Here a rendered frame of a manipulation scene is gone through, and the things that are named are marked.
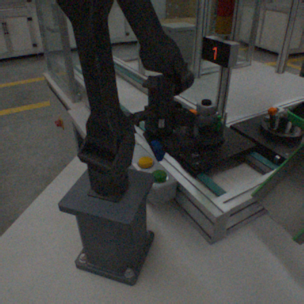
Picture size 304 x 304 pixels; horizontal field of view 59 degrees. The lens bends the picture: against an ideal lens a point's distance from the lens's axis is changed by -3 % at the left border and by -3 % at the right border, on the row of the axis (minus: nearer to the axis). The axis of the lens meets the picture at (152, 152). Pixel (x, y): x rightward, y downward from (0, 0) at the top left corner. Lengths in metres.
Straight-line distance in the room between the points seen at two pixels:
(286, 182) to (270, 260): 0.19
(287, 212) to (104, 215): 0.37
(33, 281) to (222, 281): 0.41
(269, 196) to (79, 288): 0.46
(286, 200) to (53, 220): 0.58
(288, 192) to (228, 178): 0.23
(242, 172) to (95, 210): 0.49
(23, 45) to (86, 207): 5.45
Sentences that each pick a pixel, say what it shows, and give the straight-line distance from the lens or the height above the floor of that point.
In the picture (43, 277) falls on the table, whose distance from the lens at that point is 0.70.
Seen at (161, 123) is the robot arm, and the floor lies 1.14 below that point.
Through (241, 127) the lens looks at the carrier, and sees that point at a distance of 0.98.
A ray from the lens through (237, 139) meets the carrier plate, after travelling 0.91.
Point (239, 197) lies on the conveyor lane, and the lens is 0.71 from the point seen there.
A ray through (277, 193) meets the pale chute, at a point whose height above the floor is 1.02.
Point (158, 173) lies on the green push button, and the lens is 0.73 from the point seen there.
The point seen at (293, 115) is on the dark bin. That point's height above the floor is 1.21.
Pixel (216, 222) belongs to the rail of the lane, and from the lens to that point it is 0.66.
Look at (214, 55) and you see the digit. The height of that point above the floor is 1.19.
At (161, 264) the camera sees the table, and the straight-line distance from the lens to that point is 0.68.
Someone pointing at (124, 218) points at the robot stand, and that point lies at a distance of 0.50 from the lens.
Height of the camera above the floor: 1.43
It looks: 34 degrees down
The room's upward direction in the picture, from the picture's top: straight up
